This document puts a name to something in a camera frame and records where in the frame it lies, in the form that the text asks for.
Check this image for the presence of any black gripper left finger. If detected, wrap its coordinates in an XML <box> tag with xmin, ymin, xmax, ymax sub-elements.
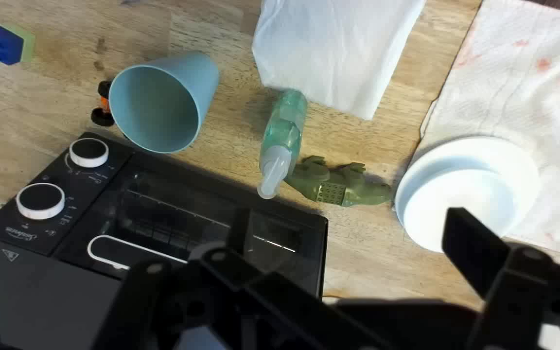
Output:
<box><xmin>91</xmin><ymin>205</ymin><xmax>393</xmax><ymax>350</ymax></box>

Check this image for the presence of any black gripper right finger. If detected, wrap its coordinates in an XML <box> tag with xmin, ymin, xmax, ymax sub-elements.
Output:
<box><xmin>439</xmin><ymin>207</ymin><xmax>560</xmax><ymax>350</ymax></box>

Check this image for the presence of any single teal plastic cup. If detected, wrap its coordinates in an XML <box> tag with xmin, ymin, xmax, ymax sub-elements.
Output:
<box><xmin>107</xmin><ymin>49</ymin><xmax>221</xmax><ymax>156</ymax></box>

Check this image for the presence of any black toaster oven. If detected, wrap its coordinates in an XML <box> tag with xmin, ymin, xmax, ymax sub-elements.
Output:
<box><xmin>0</xmin><ymin>133</ymin><xmax>330</xmax><ymax>350</ymax></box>

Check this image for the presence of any white round plate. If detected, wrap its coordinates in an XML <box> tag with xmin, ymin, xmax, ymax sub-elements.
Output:
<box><xmin>393</xmin><ymin>133</ymin><xmax>542</xmax><ymax>256</ymax></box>

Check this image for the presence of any green crocodile toy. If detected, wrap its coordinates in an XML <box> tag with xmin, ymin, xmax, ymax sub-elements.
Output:
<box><xmin>286</xmin><ymin>154</ymin><xmax>395</xmax><ymax>211</ymax></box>

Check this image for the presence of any white cloth with red stains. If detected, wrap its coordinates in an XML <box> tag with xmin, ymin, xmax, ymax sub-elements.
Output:
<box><xmin>418</xmin><ymin>0</ymin><xmax>560</xmax><ymax>263</ymax></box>

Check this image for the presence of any blue green hexagon block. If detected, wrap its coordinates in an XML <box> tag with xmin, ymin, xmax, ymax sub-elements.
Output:
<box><xmin>0</xmin><ymin>24</ymin><xmax>37</xmax><ymax>69</ymax></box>

